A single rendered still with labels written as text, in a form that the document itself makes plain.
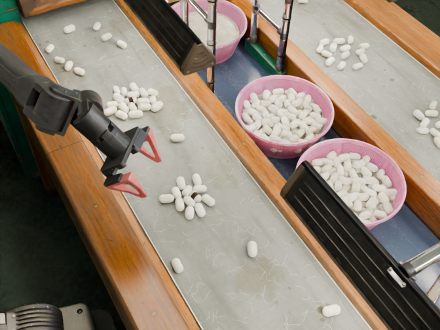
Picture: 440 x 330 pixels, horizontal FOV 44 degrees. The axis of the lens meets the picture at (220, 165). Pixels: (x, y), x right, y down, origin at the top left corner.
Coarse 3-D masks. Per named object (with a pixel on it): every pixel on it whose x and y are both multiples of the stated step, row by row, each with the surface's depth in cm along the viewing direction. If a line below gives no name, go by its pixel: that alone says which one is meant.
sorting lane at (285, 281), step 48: (96, 48) 167; (144, 48) 167; (144, 144) 142; (192, 144) 143; (240, 192) 133; (192, 240) 124; (240, 240) 124; (288, 240) 125; (192, 288) 116; (240, 288) 117; (288, 288) 117; (336, 288) 117
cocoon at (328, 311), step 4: (336, 304) 113; (324, 308) 112; (328, 308) 112; (332, 308) 112; (336, 308) 112; (324, 312) 112; (328, 312) 112; (332, 312) 112; (336, 312) 112; (328, 316) 112
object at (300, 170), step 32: (288, 192) 93; (320, 192) 88; (320, 224) 88; (352, 224) 84; (352, 256) 83; (384, 256) 80; (384, 288) 79; (416, 288) 76; (384, 320) 79; (416, 320) 76
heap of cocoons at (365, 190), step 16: (320, 160) 140; (336, 160) 140; (352, 160) 142; (368, 160) 141; (336, 176) 137; (352, 176) 137; (368, 176) 137; (384, 176) 137; (336, 192) 135; (352, 192) 134; (368, 192) 134; (384, 192) 135; (352, 208) 132; (368, 208) 132; (384, 208) 131
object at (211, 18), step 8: (184, 0) 148; (192, 0) 145; (208, 0) 134; (216, 0) 133; (184, 8) 150; (200, 8) 143; (208, 8) 135; (216, 8) 136; (184, 16) 152; (208, 16) 137; (216, 16) 138; (208, 24) 139; (216, 24) 140; (208, 32) 141; (208, 40) 143; (208, 48) 145; (208, 72) 151; (208, 80) 153; (216, 96) 158
